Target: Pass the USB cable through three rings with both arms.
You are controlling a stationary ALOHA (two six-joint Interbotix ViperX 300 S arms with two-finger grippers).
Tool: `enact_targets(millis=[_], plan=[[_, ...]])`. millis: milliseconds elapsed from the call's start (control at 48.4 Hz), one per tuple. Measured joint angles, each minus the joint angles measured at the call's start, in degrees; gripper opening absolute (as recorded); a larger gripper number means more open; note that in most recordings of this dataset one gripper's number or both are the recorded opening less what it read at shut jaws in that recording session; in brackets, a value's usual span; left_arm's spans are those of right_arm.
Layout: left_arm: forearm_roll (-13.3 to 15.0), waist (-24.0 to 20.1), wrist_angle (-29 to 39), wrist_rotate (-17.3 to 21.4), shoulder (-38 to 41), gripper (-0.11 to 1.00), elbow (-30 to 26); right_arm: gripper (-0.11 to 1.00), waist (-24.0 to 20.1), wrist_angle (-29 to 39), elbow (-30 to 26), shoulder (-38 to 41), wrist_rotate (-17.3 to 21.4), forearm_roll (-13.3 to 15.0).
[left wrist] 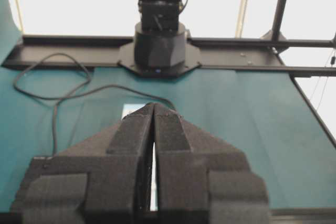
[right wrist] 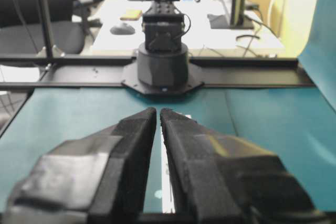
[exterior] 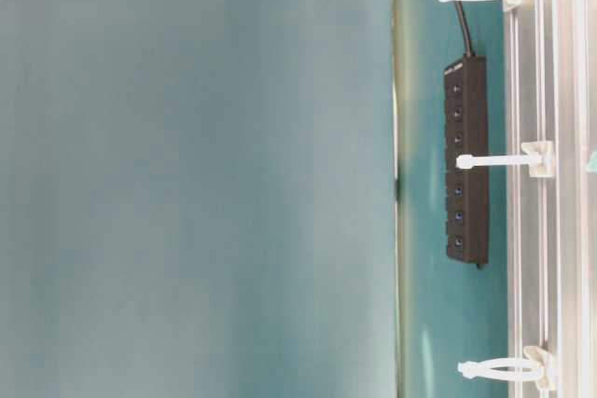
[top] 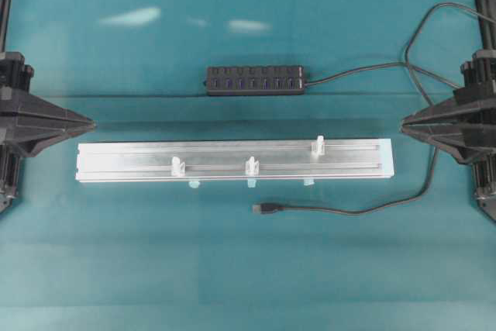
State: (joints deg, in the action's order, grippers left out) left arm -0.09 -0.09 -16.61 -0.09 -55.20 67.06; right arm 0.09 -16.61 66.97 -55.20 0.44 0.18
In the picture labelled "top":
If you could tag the left black frame rail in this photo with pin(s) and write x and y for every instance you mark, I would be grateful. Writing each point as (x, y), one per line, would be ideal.
(4, 19)

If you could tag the aluminium extrusion rail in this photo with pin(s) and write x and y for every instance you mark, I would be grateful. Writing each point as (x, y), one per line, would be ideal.
(249, 160)

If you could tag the right black frame rail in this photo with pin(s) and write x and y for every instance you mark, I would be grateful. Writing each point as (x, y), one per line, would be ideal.
(487, 29)

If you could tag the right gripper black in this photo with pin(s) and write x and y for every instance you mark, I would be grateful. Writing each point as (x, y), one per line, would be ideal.
(472, 106)

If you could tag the black USB hub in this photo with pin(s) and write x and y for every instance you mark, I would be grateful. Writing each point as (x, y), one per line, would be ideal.
(255, 80)

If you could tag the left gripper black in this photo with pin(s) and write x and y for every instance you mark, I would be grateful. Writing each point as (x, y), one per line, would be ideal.
(28, 141)

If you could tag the black frame rail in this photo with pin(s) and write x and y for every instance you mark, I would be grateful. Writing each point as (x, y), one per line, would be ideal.
(4, 19)
(487, 29)

